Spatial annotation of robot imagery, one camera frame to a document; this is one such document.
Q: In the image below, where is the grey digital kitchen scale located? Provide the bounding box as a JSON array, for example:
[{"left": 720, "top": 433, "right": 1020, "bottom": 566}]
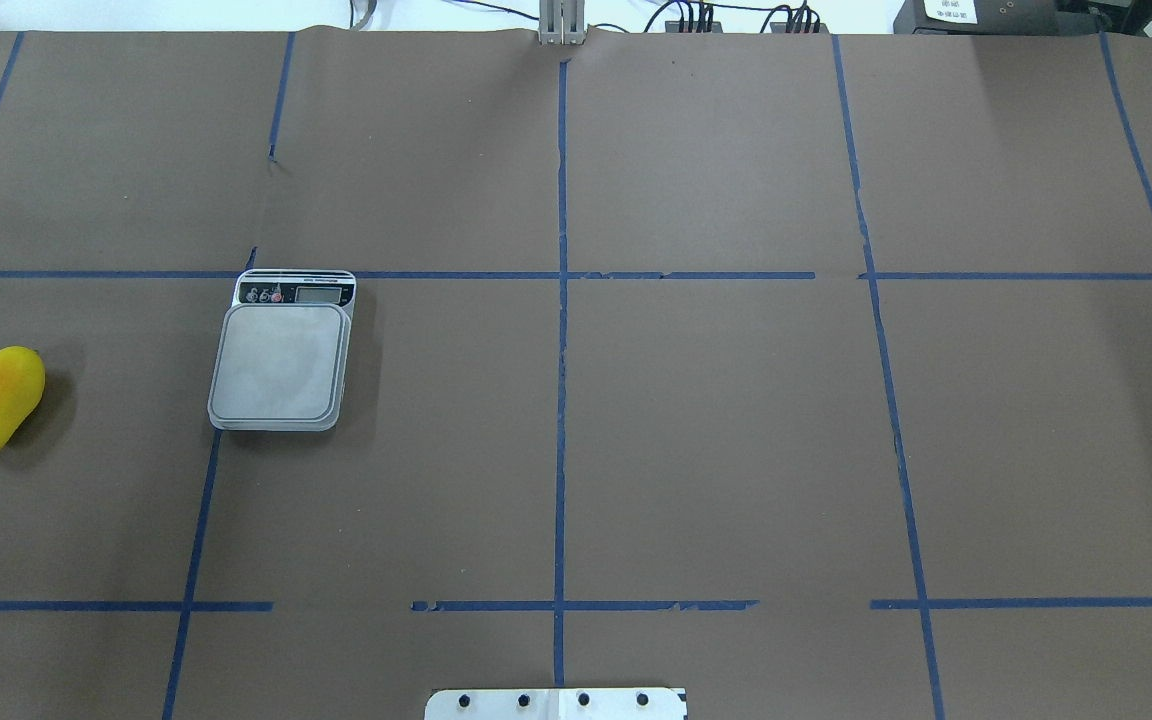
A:
[{"left": 206, "top": 268, "right": 357, "bottom": 432}]

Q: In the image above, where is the white metal bracket with holes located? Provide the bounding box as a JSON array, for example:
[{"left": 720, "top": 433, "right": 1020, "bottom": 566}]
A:
[{"left": 424, "top": 687, "right": 689, "bottom": 719}]

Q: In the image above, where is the black connector block right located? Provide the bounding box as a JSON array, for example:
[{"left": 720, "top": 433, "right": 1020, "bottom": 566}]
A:
[{"left": 760, "top": 3, "right": 828, "bottom": 35}]

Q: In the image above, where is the black connector block left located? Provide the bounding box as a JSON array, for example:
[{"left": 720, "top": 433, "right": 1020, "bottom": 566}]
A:
[{"left": 664, "top": 5, "right": 723, "bottom": 35}]

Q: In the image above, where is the dark grey device box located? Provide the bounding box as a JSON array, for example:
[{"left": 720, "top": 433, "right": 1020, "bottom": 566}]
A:
[{"left": 892, "top": 1, "right": 1100, "bottom": 36}]

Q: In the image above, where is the black connector block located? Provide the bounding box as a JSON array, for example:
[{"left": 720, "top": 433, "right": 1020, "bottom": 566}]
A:
[
  {"left": 664, "top": 5, "right": 723, "bottom": 35},
  {"left": 760, "top": 3, "right": 828, "bottom": 35}
]

